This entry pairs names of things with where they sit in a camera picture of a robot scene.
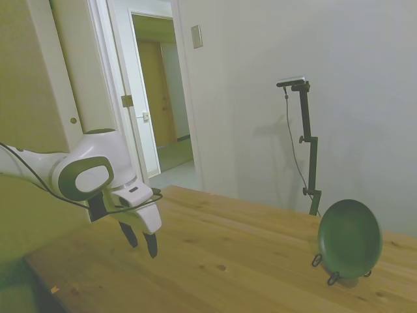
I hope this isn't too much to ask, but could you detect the white open door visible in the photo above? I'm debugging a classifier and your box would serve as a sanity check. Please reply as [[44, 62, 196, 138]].
[[106, 0, 162, 180]]

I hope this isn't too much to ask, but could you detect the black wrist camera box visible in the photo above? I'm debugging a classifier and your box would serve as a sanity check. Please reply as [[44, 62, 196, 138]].
[[87, 191, 109, 224]]

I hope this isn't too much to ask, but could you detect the beige wall switch plate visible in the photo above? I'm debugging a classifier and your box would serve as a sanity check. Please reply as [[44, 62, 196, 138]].
[[190, 24, 203, 50]]

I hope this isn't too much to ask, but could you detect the green round plate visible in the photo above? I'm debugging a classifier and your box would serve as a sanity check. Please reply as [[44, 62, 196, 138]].
[[317, 199, 384, 280]]

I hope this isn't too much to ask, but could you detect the grey exterior camera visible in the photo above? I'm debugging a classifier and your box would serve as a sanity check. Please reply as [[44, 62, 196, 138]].
[[276, 75, 309, 89]]

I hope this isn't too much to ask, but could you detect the cream closet door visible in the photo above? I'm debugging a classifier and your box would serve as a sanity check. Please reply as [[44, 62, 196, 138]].
[[0, 0, 117, 155]]

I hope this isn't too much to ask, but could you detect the brown wooden door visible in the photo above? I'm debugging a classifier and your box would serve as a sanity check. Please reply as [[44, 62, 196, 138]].
[[136, 40, 179, 148]]

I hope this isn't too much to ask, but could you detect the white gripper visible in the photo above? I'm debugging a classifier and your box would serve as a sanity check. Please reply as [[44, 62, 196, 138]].
[[109, 181, 163, 260]]

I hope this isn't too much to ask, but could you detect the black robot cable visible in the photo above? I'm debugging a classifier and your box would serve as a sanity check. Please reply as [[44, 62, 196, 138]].
[[0, 142, 164, 215]]

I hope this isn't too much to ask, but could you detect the black wire plate rack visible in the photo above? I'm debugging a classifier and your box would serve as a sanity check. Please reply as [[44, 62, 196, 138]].
[[311, 252, 373, 286]]

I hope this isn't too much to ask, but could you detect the black camera stand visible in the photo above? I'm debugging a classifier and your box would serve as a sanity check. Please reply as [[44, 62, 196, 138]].
[[290, 82, 324, 217]]

